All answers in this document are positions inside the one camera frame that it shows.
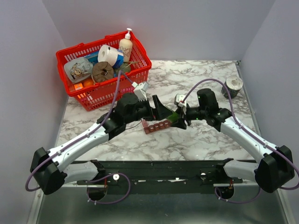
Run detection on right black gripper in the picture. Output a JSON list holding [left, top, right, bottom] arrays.
[[170, 103, 207, 130]]

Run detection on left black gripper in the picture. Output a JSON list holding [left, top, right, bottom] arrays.
[[125, 95, 173, 125]]

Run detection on green pill bottle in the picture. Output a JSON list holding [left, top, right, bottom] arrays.
[[166, 112, 181, 123]]

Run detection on brown weekly pill organizer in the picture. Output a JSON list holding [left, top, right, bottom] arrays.
[[142, 120, 171, 134]]

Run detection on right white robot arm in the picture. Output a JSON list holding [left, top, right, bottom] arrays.
[[172, 89, 295, 193]]

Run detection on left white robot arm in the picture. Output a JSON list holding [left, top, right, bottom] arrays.
[[30, 93, 173, 195]]

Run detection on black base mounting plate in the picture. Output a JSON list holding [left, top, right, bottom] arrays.
[[48, 160, 274, 195]]

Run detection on green round vegetable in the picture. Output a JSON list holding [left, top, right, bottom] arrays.
[[114, 63, 131, 77]]

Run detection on red plastic shopping basket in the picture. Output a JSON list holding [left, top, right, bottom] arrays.
[[56, 29, 152, 111]]

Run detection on camouflage tape roll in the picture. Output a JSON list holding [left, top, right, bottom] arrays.
[[221, 76, 243, 99]]

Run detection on brown paper roll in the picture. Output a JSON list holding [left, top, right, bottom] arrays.
[[92, 62, 114, 83]]

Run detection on white lotion pump bottle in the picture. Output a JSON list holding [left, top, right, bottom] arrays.
[[119, 28, 133, 63]]

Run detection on orange fruit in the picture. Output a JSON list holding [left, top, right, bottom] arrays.
[[82, 78, 94, 87]]

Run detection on white toilet paper roll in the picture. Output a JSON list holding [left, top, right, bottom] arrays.
[[98, 44, 124, 69]]

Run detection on orange small box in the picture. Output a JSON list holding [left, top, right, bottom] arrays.
[[73, 83, 84, 91]]

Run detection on blue package in basket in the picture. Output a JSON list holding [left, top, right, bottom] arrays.
[[84, 51, 99, 65]]

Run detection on white cartoon pouch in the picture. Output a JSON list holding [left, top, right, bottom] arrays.
[[64, 57, 93, 84]]

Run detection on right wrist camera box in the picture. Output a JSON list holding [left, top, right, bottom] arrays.
[[174, 94, 186, 108]]

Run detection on aluminium rail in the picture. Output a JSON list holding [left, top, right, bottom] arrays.
[[37, 167, 285, 188]]

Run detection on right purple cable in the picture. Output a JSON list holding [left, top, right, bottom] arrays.
[[181, 78, 299, 204]]

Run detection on purple cable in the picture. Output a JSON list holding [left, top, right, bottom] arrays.
[[181, 78, 299, 204], [25, 70, 138, 205]]

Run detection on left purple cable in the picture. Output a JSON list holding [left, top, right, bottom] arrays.
[[25, 70, 138, 205]]

